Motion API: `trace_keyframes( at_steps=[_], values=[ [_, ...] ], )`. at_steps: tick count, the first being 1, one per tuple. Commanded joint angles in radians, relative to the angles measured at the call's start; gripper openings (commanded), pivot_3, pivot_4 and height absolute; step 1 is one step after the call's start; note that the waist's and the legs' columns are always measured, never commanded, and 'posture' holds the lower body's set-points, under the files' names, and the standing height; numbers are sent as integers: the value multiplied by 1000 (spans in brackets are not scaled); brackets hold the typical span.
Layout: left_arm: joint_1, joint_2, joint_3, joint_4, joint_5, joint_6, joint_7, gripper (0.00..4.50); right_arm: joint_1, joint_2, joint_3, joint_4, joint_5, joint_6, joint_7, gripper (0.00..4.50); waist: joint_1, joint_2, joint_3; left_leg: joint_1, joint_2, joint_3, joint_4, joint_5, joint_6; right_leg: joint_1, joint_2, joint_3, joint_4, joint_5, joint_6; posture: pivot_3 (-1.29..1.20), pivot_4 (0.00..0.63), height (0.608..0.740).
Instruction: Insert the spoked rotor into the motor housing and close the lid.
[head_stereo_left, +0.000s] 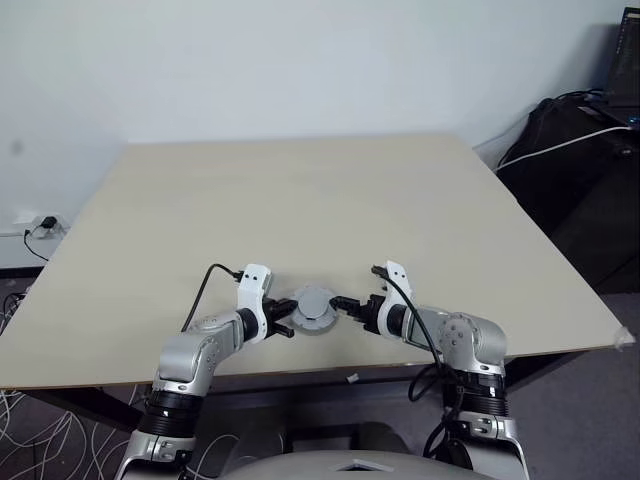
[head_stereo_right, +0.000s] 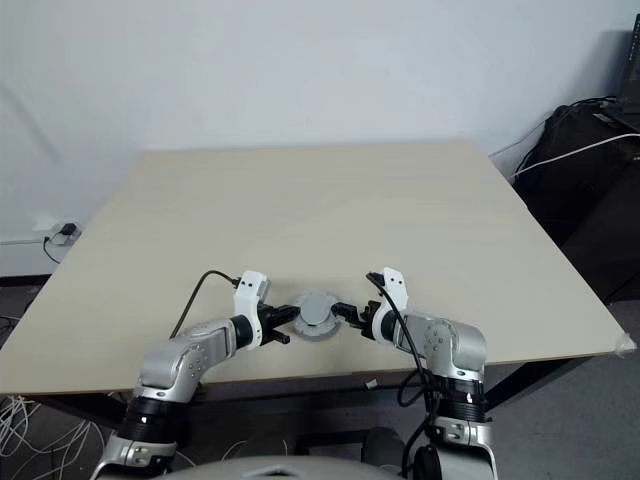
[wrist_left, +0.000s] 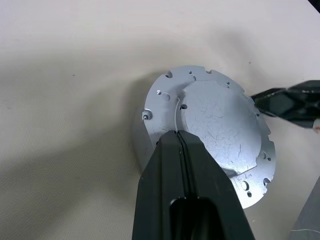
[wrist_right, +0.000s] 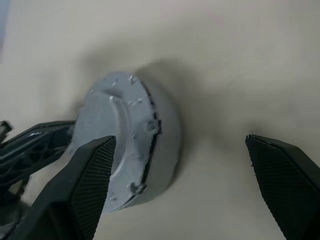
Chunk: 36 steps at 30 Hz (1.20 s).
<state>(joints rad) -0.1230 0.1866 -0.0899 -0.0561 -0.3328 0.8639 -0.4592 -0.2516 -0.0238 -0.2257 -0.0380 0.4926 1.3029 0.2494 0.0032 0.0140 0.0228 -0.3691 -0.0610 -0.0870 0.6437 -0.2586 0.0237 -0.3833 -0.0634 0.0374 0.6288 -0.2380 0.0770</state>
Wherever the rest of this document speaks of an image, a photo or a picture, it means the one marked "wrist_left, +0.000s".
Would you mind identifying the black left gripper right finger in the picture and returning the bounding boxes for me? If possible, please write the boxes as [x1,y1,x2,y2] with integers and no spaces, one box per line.
[177,131,256,240]

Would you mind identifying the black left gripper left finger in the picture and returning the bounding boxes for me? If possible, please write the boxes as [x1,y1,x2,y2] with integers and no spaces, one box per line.
[130,129,191,240]

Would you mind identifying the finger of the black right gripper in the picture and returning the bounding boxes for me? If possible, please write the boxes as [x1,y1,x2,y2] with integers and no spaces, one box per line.
[253,90,320,129]
[249,79,320,101]

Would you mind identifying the grey motor housing copper windings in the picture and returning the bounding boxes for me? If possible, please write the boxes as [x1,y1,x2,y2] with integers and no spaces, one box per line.
[132,107,157,176]

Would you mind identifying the silver circuit board cover plate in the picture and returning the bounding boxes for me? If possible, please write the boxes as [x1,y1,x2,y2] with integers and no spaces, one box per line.
[141,65,277,210]

